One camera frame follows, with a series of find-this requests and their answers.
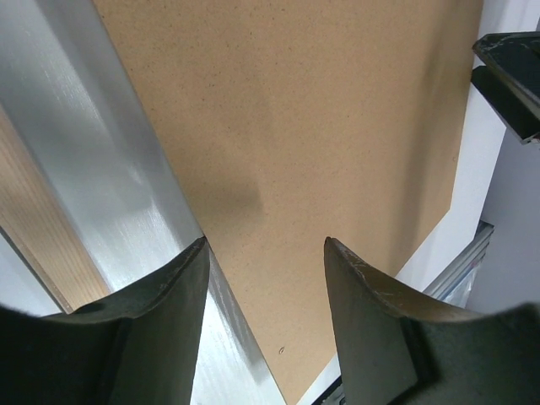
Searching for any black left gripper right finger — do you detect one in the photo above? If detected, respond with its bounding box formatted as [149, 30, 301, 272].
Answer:
[324, 238, 539, 404]

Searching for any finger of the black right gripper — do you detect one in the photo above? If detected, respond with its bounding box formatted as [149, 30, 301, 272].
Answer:
[472, 31, 539, 105]
[471, 66, 539, 146]

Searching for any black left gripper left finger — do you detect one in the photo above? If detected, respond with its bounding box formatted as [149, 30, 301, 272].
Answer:
[1, 238, 209, 404]

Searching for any white wooden picture frame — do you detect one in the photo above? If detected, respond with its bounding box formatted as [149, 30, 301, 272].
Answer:
[1, 1, 284, 404]

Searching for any brown cardboard backing board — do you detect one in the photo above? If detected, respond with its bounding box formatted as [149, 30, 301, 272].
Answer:
[96, 1, 483, 404]

